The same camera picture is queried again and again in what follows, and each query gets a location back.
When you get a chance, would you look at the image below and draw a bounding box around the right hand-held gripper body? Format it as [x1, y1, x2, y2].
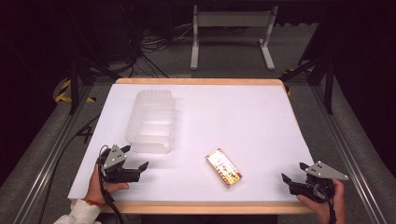
[289, 161, 350, 204]

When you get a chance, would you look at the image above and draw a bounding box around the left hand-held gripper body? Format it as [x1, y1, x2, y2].
[96, 144, 141, 184]

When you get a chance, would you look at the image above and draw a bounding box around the person's left hand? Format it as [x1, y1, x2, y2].
[85, 163, 131, 205]

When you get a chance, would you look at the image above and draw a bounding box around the person's right hand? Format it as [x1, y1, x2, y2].
[295, 179, 347, 224]

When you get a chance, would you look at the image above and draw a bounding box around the clear plastic storage container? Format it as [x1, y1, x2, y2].
[124, 89, 177, 155]

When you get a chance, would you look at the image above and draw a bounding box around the gold and red patterned box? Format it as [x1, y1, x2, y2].
[205, 147, 244, 189]

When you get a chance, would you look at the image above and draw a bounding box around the yellow and black hazard tape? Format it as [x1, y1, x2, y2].
[54, 78, 97, 104]
[282, 66, 315, 97]

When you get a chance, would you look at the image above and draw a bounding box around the white table cover sheet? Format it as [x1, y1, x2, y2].
[67, 83, 316, 203]

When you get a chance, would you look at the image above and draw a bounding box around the black metal stand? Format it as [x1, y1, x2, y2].
[64, 36, 123, 116]
[279, 54, 337, 116]

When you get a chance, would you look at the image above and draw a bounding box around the aluminium floor rail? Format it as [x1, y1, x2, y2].
[11, 83, 94, 224]
[310, 83, 389, 224]

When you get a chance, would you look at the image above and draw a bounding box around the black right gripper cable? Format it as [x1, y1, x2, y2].
[312, 184, 338, 224]

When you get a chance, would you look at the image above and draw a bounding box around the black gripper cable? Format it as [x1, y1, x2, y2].
[95, 144, 126, 224]
[312, 184, 338, 224]

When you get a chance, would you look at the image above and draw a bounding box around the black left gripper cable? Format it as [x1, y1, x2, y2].
[95, 144, 126, 224]

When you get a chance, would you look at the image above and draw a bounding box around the red wrist bracelet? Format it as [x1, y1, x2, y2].
[83, 198, 106, 209]

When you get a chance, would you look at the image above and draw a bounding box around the long black floor cable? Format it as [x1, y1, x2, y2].
[36, 115, 101, 224]

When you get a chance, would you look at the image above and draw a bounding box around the tangle of black floor cables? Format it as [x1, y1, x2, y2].
[122, 21, 195, 79]

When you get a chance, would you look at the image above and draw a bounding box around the white metal stand frame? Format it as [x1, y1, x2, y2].
[190, 4, 279, 71]

